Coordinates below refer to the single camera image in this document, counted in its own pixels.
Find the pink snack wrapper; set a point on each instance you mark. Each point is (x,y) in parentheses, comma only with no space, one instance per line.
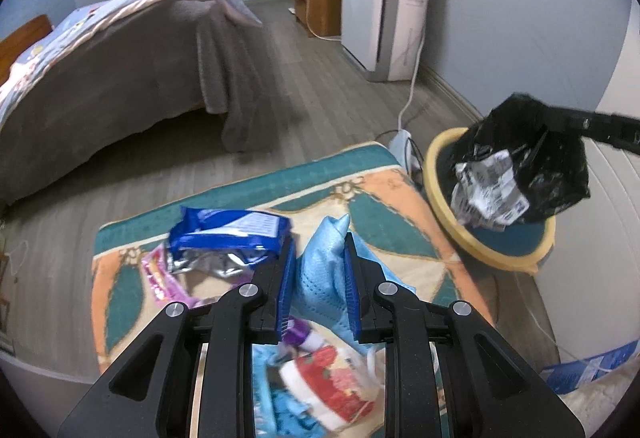
(160,278)

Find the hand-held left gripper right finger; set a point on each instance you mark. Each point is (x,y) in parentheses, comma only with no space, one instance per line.
(351,283)

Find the bed with grey cover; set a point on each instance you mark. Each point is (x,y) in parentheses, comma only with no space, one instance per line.
(125,98)

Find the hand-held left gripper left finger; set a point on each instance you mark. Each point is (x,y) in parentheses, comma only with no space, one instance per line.
(285,283)

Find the purple small packet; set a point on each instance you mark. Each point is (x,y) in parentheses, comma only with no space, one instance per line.
(300,333)

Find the red and white paper cup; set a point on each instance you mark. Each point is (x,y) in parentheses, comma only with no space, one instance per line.
(335,383)

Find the blue and white box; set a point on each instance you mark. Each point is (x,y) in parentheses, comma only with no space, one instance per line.
(585,368)

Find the white air purifier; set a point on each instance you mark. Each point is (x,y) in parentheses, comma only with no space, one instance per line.
(370,13)

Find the white power strip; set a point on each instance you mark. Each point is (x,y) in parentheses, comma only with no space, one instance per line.
(402,146)

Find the light blue face mask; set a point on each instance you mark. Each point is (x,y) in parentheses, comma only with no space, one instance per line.
(320,278)

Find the blue foil snack wrapper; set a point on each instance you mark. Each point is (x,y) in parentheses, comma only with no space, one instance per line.
(225,230)

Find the wooden headboard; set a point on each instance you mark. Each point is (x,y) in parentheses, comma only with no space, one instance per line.
(22,41)

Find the yellow-rimmed teal waste bin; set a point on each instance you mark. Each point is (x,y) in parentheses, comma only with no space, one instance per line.
(500,248)

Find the black plastic bag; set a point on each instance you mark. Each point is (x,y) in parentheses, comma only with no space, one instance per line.
(555,173)

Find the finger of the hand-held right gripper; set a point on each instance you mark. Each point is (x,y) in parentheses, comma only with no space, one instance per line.
(600,126)

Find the silver printed wrapper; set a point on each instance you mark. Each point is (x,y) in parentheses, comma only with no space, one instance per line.
(487,190)

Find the patterned teal orange rug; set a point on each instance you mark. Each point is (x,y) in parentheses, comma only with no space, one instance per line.
(390,213)

